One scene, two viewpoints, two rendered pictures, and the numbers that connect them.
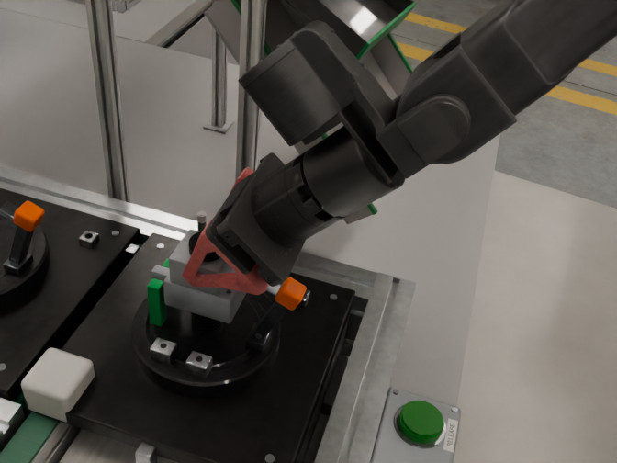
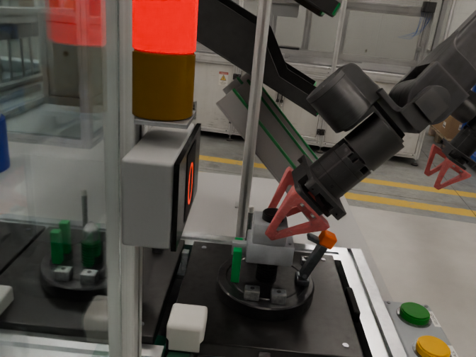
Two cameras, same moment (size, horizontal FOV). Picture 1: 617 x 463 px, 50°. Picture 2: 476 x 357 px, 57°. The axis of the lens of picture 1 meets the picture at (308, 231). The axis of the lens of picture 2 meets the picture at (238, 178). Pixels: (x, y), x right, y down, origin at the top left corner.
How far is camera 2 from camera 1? 0.29 m
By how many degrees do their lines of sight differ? 22
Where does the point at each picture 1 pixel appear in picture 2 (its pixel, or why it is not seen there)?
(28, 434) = not seen: outside the picture
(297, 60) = (347, 79)
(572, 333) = (440, 277)
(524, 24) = (464, 47)
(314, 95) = (358, 97)
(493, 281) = (382, 258)
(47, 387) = (188, 324)
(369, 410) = (380, 314)
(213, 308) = (281, 256)
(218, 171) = (192, 222)
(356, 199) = (384, 155)
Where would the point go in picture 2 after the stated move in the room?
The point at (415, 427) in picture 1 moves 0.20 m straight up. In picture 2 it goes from (415, 315) to (454, 182)
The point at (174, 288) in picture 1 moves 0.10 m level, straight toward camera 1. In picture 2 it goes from (255, 247) to (295, 290)
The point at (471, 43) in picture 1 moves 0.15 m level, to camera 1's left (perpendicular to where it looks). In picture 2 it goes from (440, 59) to (319, 49)
